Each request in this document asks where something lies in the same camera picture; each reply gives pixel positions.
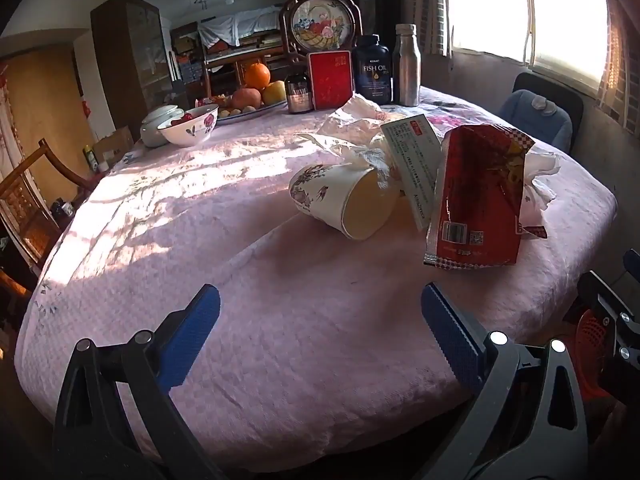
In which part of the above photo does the pink tablecloth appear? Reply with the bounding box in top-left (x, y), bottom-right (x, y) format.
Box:
top-left (14, 85), bottom-right (618, 473)

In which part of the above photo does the red snack bag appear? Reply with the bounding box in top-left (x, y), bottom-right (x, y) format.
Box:
top-left (424, 124), bottom-right (548, 267)

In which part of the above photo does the dark supplement bottle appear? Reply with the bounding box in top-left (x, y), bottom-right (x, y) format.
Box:
top-left (352, 34), bottom-right (393, 106)

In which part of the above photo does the orange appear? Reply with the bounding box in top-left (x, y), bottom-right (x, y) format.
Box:
top-left (243, 61), bottom-right (271, 90)

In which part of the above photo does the small dark jar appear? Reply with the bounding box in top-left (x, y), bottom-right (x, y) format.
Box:
top-left (285, 74), bottom-right (314, 115)

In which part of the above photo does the round framed fruit picture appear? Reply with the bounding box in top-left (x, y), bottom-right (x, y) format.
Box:
top-left (278, 0), bottom-right (362, 66)

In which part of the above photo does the brick-patterned curtain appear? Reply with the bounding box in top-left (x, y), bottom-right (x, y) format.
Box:
top-left (414, 0), bottom-right (453, 58)
top-left (597, 0), bottom-right (640, 121)

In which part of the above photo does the floral bowl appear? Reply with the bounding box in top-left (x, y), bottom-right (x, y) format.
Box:
top-left (157, 104), bottom-right (220, 148)

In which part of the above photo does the white cloth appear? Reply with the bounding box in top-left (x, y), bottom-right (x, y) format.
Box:
top-left (197, 6), bottom-right (283, 46)

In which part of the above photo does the yellow apple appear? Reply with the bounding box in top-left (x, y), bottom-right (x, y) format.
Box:
top-left (262, 80), bottom-right (287, 106)

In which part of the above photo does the white paper box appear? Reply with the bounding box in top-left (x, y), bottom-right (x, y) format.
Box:
top-left (381, 114), bottom-right (443, 232)

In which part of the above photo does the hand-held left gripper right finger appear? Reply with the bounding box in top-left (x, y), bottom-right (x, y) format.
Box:
top-left (420, 282), bottom-right (590, 480)

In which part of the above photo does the white tissue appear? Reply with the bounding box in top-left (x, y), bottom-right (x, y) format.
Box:
top-left (520, 150), bottom-right (561, 226)

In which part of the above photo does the fruit plate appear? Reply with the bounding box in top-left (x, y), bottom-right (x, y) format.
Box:
top-left (216, 99), bottom-right (290, 126)

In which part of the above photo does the white lidded pot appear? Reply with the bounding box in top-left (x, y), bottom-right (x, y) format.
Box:
top-left (140, 104), bottom-right (183, 148)

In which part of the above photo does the wooden door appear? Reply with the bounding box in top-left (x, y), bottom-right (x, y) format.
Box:
top-left (0, 42), bottom-right (96, 186)

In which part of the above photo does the wooden chair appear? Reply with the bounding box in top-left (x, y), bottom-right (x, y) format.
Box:
top-left (0, 138), bottom-right (101, 276)

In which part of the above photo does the steel bottle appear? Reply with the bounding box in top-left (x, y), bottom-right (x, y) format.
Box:
top-left (392, 23), bottom-right (422, 107)

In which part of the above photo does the black office chair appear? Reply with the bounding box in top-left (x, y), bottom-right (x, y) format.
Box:
top-left (512, 72), bottom-right (584, 153)

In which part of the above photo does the wooden glass-door cabinet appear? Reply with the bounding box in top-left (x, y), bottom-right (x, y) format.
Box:
top-left (90, 0), bottom-right (176, 126)

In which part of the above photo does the red apple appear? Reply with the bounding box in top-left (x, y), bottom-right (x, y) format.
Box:
top-left (230, 88), bottom-right (262, 110)

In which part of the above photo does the dark tall cabinet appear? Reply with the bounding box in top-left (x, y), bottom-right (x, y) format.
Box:
top-left (349, 0), bottom-right (418, 93)

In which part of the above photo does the red box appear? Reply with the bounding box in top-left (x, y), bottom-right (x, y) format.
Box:
top-left (307, 50), bottom-right (355, 111)

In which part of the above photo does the white plastic wrapper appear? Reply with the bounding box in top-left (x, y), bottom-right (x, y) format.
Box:
top-left (295, 92), bottom-right (401, 186)

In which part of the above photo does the blue seat cushion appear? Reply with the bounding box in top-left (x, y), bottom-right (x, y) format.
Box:
top-left (498, 89), bottom-right (572, 153)

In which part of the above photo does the cardboard box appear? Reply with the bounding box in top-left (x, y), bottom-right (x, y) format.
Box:
top-left (92, 126), bottom-right (136, 171)

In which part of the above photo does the window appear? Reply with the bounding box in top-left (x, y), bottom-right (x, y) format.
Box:
top-left (447, 0), bottom-right (608, 91)

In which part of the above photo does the floral paper cup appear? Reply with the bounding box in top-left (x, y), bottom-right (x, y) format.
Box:
top-left (288, 162), bottom-right (401, 240)

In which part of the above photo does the red plastic basket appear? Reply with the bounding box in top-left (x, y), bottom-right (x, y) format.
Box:
top-left (567, 307), bottom-right (626, 411)

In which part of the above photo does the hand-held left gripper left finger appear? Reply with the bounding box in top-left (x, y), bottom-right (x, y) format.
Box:
top-left (52, 284), bottom-right (222, 480)

